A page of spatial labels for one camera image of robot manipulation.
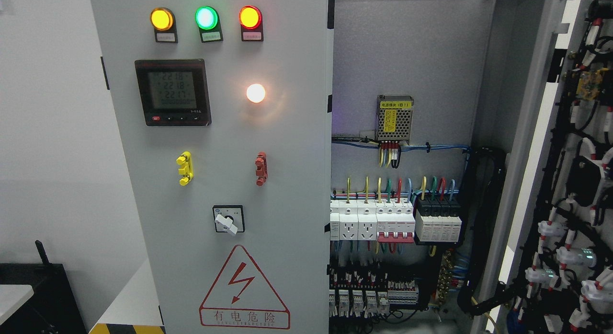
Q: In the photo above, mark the white rotary selector switch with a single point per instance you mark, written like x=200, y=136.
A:
x=229, y=219

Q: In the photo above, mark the yellow terminal post block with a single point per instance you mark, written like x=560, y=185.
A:
x=185, y=168

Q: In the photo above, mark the grey cabinet door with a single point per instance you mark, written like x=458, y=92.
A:
x=546, y=223
x=285, y=219

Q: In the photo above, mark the yellow indicator lamp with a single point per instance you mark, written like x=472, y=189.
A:
x=163, y=22

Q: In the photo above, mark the white glowing indicator lamp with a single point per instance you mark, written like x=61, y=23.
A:
x=256, y=93

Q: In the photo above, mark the green indicator lamp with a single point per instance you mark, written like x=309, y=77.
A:
x=208, y=22

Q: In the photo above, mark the metal mesh power supply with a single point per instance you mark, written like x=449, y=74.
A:
x=394, y=117

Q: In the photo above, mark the lower relay terminal row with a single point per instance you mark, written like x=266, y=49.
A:
x=370, y=290

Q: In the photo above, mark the red high voltage warning sticker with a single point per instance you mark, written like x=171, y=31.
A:
x=241, y=296

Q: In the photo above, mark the white socket breaker row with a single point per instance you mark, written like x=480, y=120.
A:
x=372, y=221

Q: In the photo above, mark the red indicator lamp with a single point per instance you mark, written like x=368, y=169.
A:
x=250, y=20

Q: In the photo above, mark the black white surge protector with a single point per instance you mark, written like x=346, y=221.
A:
x=437, y=221

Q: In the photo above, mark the black box with antenna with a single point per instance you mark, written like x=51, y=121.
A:
x=52, y=309

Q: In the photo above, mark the black digital power meter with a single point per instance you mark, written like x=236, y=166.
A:
x=173, y=92

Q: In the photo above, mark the red terminal post block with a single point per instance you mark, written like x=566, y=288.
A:
x=261, y=169

